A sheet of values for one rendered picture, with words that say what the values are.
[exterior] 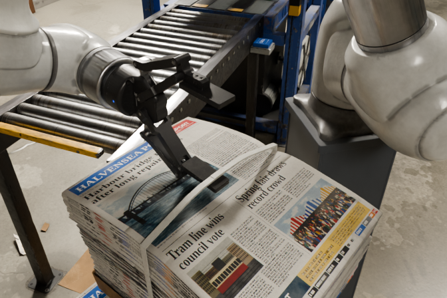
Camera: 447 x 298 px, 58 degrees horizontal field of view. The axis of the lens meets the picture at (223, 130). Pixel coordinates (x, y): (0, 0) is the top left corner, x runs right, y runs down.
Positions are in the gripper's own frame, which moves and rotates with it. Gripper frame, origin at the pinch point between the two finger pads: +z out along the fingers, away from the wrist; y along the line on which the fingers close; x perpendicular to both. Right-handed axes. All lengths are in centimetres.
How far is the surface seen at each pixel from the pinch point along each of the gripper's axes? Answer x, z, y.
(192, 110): -55, -60, 50
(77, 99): -26, -87, 44
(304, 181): -11.3, 8.1, 9.4
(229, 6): -138, -115, 46
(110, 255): 13.1, -9.6, 20.3
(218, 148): -8.8, -7.4, 10.2
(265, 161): -10.8, 1.0, 9.4
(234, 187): -2.7, 1.2, 9.3
